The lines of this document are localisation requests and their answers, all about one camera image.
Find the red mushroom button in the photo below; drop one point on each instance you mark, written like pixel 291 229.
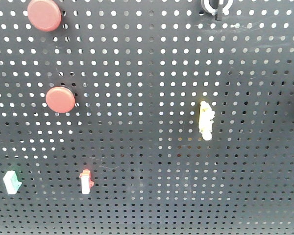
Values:
pixel 45 15
pixel 60 99

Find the black perforated pegboard panel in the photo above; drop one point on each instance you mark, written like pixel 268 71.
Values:
pixel 138 70

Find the yellow toggle switch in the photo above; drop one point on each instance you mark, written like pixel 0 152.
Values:
pixel 205 121

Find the white red rocker switch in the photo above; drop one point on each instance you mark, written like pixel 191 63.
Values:
pixel 86 182

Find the black rotary selector switch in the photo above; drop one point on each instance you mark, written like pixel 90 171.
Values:
pixel 222 8

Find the white green rocker switch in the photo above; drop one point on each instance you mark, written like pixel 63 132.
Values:
pixel 11 182

